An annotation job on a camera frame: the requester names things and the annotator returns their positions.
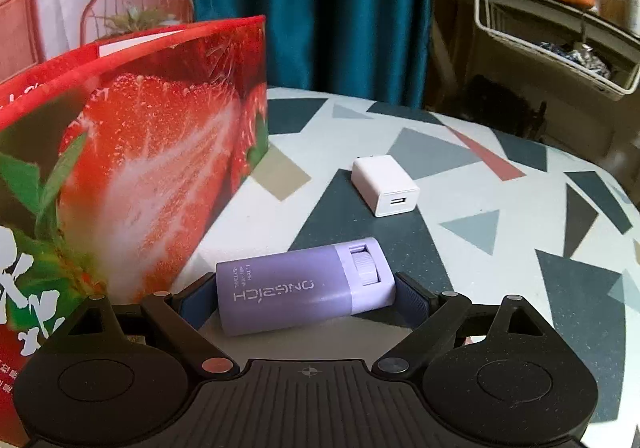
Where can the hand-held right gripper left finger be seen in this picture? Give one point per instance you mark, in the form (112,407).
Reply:
(197,302)

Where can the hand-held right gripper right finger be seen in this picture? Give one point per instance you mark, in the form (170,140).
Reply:
(411,300)

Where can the purple plastic case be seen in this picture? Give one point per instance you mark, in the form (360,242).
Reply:
(290,288)

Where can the red strawberry print cardboard box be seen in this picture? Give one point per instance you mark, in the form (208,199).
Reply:
(150,127)

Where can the white usb charger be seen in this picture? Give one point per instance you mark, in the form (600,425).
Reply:
(385,185)

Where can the grey dressing table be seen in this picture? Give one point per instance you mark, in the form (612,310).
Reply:
(530,22)

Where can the blue curtain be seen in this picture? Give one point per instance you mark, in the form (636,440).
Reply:
(310,7)

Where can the cotton swab box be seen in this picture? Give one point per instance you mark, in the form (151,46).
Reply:
(611,2)

